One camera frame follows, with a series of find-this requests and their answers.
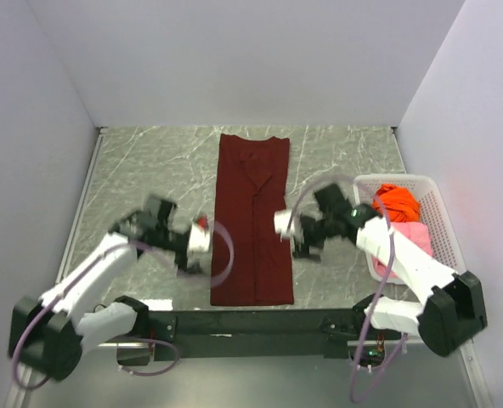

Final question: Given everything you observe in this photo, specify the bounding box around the orange t shirt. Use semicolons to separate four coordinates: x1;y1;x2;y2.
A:
376;184;421;223

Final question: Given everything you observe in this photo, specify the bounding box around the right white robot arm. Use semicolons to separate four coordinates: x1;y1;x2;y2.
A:
274;184;488;357

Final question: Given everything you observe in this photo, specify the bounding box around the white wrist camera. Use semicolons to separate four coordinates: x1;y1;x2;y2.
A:
188;215;212;253
274;209;303;241

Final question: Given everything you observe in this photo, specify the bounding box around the pink t shirt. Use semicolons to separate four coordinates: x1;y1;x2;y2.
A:
371;221;435;284

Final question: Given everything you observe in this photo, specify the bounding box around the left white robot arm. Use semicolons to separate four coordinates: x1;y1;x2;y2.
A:
8;195;211;382

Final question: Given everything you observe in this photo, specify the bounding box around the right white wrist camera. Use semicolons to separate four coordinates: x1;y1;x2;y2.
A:
274;209;303;241

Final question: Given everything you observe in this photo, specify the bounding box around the aluminium rail frame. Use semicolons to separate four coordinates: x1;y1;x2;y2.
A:
98;338;150;349

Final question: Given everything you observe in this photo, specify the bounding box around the white plastic basket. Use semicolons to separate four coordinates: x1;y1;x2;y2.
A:
353;173;466;273

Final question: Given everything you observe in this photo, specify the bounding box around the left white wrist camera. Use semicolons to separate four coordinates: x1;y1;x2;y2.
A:
188;215;212;253

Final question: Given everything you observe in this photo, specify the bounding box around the dark red t shirt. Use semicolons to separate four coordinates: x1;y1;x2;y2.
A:
210;134;294;307

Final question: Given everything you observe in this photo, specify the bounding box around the black base beam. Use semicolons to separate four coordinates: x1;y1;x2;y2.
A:
98;309;405;366

